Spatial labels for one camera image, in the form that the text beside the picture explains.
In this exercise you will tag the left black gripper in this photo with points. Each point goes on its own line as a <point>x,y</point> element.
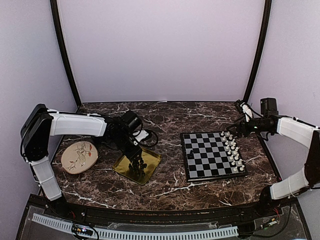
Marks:
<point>131,155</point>

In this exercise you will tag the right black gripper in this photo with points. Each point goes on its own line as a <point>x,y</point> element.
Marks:
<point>239,127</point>

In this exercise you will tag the gold square tray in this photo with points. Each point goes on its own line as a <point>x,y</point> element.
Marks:
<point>124,167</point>

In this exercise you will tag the black silver chess board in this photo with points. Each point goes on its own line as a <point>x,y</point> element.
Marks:
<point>209,163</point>

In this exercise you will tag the black chess pawn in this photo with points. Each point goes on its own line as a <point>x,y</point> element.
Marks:
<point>191,154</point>

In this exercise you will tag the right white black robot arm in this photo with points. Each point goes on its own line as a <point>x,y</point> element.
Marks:
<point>301,150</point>

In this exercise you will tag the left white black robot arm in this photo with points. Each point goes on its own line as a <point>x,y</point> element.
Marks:
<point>125,132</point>

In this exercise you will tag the pile of black chess pieces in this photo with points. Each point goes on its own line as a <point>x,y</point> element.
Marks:
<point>139,172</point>

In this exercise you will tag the white chess pieces row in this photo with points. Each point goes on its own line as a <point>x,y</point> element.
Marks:
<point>230,148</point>

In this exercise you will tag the round painted wooden plate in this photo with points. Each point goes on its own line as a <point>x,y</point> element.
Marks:
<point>79,157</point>

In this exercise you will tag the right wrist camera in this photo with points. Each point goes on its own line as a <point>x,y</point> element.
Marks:
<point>244,108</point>

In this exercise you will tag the left black frame post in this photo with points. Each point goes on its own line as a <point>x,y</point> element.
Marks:
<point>63,51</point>

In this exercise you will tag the black frame post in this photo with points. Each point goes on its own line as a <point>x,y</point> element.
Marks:
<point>259,49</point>
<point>63,51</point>

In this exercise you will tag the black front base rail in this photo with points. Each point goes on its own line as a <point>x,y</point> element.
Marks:
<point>241,214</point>

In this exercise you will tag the white slotted cable duct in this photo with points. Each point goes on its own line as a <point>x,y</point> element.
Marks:
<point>121,231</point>

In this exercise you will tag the right black frame post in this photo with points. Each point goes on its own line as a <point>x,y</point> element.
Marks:
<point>259,49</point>

